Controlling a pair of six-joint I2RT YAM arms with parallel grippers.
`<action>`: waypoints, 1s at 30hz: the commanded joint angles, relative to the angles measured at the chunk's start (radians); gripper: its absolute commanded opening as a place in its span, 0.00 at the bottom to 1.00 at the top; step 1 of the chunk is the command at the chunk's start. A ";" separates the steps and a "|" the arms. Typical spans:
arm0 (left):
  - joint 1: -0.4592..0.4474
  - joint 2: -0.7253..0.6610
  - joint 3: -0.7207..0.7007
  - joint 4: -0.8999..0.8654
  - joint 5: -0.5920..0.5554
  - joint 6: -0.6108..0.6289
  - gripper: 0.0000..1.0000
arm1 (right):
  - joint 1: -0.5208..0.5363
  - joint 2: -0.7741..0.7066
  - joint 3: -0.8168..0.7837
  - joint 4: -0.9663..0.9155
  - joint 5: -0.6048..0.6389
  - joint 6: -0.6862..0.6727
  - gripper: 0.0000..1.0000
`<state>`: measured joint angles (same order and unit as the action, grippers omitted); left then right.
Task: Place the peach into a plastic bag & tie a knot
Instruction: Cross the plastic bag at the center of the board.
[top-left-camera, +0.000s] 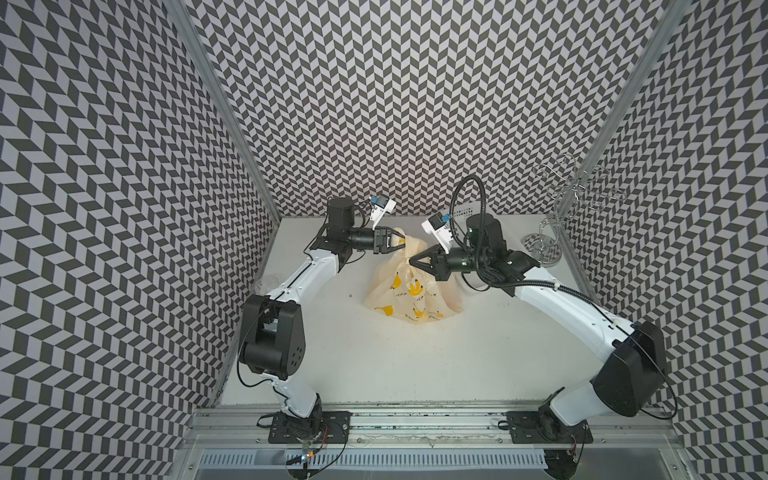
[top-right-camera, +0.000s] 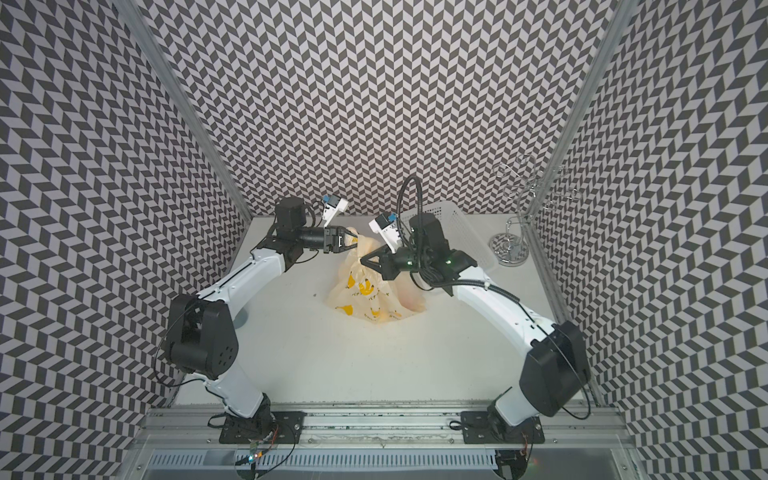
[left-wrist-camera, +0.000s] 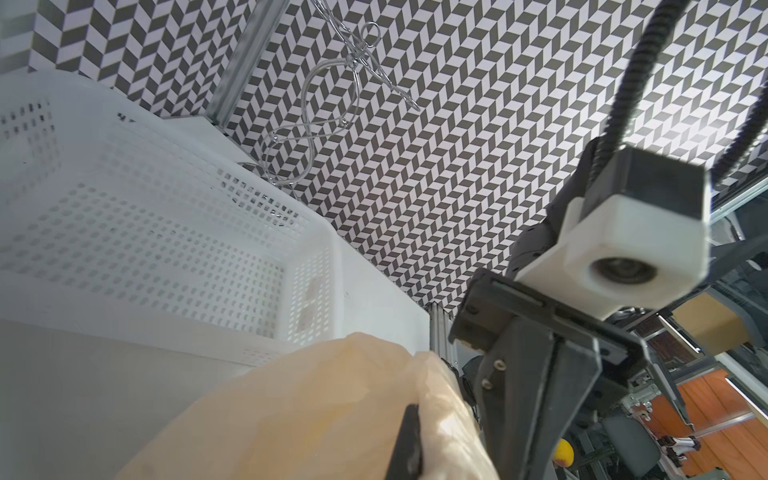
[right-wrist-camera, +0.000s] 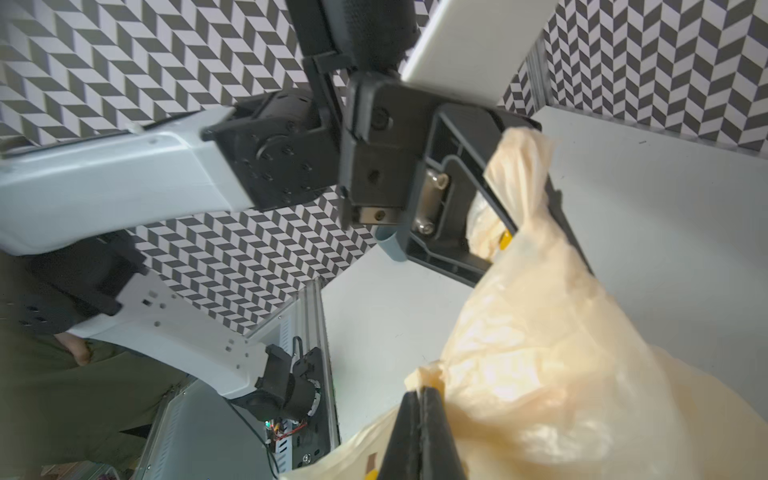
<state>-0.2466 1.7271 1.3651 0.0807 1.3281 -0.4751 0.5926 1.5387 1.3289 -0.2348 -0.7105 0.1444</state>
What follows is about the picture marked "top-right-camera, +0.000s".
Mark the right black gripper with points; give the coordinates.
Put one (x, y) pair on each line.
(386, 262)

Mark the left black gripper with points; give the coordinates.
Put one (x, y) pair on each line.
(333, 239)

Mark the banana print plastic bag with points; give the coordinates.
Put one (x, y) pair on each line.
(361, 293)

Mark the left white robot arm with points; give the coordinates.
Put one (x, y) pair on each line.
(201, 339)

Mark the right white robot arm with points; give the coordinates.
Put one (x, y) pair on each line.
(555, 365)

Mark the white plastic basket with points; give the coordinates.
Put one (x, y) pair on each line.
(461, 235)

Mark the clear glass with teal base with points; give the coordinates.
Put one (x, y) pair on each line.
(241, 318)

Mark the small green circuit board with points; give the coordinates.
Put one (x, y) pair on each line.
(256, 451)

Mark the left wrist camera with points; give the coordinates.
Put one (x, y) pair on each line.
(332, 206)

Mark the metal wire rack stand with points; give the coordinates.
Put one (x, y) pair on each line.
(531, 196)

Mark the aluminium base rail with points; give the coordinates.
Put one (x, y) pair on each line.
(340, 439)

